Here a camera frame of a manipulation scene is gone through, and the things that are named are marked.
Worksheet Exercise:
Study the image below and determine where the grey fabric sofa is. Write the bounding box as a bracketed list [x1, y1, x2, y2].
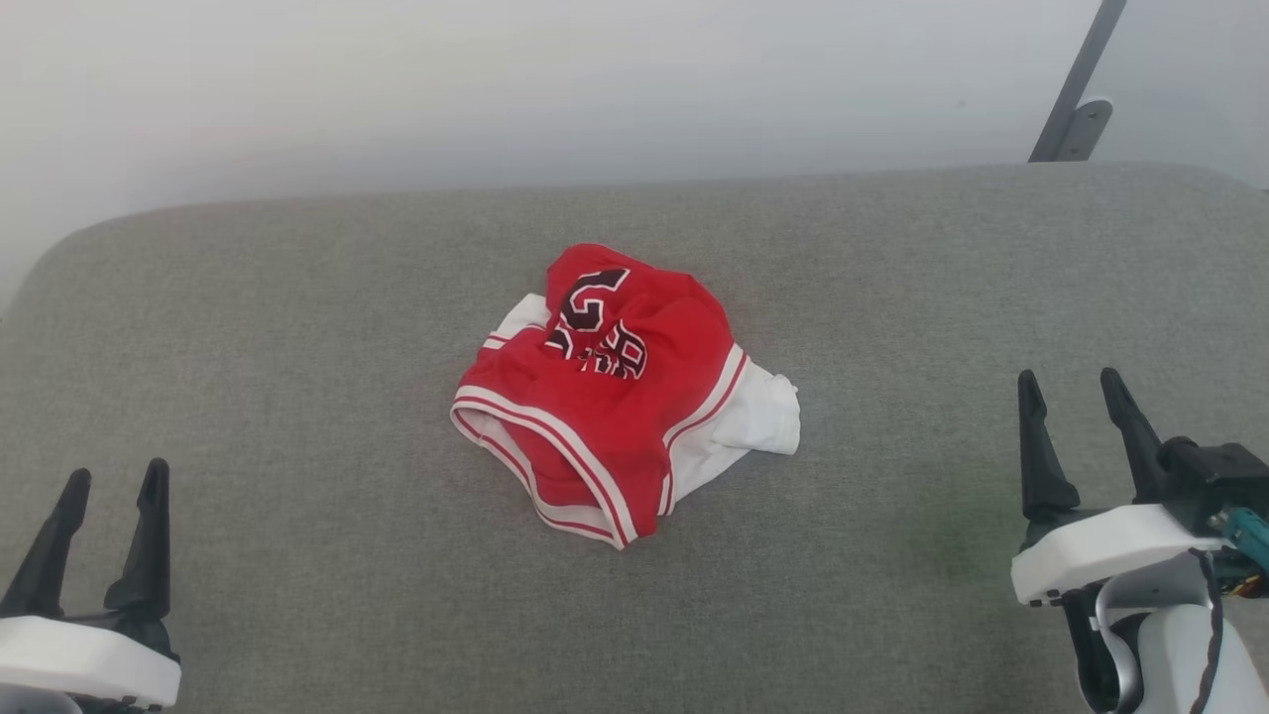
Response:
[0, 162, 1269, 714]

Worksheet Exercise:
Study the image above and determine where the grey metal bracket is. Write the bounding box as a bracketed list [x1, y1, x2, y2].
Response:
[1055, 97, 1114, 163]

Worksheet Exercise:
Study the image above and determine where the grey metal pole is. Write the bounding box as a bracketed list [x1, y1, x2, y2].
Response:
[1029, 0, 1128, 163]

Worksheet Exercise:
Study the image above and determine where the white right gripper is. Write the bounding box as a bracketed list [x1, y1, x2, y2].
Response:
[1011, 368, 1232, 607]

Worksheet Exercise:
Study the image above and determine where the teal right camera connector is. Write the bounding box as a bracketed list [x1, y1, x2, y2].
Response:
[1219, 507, 1269, 576]

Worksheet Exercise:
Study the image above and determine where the red and white jersey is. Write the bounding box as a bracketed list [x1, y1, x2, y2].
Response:
[450, 243, 801, 550]

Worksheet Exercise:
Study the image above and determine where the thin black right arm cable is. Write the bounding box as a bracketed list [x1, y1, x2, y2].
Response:
[1188, 548, 1228, 714]

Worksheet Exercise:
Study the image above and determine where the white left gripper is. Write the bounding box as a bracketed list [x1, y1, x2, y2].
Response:
[0, 458, 182, 714]

